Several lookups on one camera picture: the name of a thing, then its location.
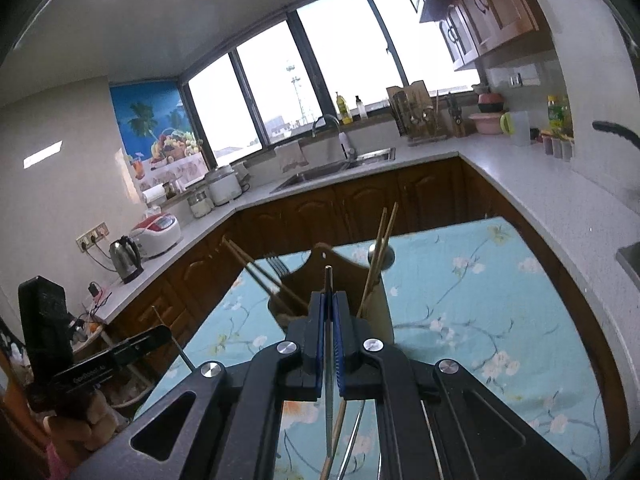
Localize long wall outlet strip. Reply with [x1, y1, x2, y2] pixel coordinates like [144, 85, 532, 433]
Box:
[76, 221, 110, 252]

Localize wooden upper cabinets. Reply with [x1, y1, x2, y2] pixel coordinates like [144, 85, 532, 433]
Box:
[382, 0, 556, 72]

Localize palm and fruit wall poster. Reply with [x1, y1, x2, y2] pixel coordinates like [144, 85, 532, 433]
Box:
[109, 80, 210, 188]

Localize wooden chopstick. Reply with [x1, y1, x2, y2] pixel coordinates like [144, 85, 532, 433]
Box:
[228, 237, 308, 313]
[221, 239, 283, 298]
[366, 203, 399, 307]
[360, 207, 387, 315]
[320, 400, 348, 480]

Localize metal chopstick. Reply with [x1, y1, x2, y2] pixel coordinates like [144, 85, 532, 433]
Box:
[152, 306, 196, 373]
[337, 402, 366, 478]

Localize blue floral tablecloth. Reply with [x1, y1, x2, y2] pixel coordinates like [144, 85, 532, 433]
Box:
[135, 216, 613, 480]

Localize pale dish cloth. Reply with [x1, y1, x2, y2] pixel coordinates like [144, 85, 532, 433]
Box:
[274, 140, 310, 172]

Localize white and red rice cooker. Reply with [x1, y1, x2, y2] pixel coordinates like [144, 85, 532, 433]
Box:
[129, 212, 182, 260]

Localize yellow green drink bottle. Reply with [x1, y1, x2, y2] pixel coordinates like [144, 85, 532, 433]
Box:
[546, 94, 571, 133]

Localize curved steel faucet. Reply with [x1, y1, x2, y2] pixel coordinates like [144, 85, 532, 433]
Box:
[311, 114, 346, 143]

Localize white faucet attachment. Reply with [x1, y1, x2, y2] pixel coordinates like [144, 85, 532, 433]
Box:
[337, 130, 357, 162]

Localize glass jar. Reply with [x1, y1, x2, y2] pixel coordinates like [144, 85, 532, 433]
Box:
[187, 190, 215, 219]

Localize red and green bowl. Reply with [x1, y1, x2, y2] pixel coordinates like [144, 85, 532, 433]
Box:
[477, 92, 503, 116]

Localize person's left forearm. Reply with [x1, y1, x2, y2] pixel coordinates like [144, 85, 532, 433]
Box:
[46, 440, 71, 480]

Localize lattice tower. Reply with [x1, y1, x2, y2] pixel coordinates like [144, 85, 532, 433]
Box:
[285, 60, 311, 123]

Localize steel electric kettle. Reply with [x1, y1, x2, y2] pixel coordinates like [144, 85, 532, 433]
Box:
[108, 235, 145, 285]

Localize steel kitchen sink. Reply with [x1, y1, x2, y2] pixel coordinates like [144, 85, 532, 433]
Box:
[270, 147, 397, 195]

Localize paper towel roll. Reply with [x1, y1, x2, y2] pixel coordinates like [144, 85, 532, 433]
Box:
[141, 183, 168, 207]

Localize white kitchen countertop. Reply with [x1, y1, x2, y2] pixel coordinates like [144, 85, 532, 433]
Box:
[90, 130, 640, 341]

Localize white wire rack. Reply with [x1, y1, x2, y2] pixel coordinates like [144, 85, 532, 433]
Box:
[70, 310, 156, 411]

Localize metal fork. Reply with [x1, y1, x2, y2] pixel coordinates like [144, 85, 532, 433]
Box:
[265, 254, 291, 278]

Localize white pitcher with green handle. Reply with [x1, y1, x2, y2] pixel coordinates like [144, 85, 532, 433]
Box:
[500, 110, 532, 147]

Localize metal spoon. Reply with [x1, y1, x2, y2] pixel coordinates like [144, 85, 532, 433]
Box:
[367, 242, 396, 271]

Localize yellow dish soap bottle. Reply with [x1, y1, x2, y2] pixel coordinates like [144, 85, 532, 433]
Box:
[334, 92, 355, 126]

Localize wooden knife rack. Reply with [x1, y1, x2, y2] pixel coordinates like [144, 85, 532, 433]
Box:
[385, 80, 448, 147]

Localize wooden lower cabinets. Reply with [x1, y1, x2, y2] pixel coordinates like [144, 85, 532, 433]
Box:
[107, 155, 601, 376]

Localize red cable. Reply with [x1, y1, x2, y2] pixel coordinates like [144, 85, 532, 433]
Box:
[87, 287, 113, 311]

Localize scissors holder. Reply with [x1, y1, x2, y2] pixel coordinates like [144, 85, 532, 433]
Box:
[445, 92, 468, 138]

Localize pink basin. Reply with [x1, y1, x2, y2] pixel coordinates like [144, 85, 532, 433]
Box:
[468, 112, 503, 135]

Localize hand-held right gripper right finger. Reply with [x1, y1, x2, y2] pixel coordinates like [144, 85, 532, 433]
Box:
[334, 291, 587, 480]

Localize person's left hand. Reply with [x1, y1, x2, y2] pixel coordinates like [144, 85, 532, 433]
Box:
[43, 391, 120, 467]

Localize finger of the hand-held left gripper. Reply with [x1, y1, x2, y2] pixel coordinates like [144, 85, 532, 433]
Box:
[113, 324, 172, 366]

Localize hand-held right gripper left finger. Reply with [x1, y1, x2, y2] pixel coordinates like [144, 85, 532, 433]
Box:
[65, 290, 331, 480]

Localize wooden utensil holder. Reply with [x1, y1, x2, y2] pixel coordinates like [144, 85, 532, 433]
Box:
[267, 242, 396, 346]

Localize wooden cabinets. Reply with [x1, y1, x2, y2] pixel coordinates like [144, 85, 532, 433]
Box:
[382, 0, 556, 72]
[107, 155, 601, 376]

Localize kitchen window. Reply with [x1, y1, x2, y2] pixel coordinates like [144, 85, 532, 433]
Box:
[181, 0, 481, 166]

